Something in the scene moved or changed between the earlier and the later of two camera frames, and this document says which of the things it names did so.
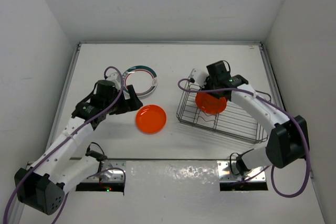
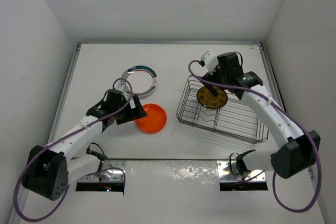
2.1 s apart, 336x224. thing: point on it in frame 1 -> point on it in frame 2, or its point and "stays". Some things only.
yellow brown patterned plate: x=150 y=119 -> x=206 y=99
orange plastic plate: x=209 y=104 -> x=155 y=120
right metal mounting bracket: x=228 y=172 stays
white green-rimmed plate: x=143 y=79 stays
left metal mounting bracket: x=108 y=171 stays
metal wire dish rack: x=233 y=120 stays
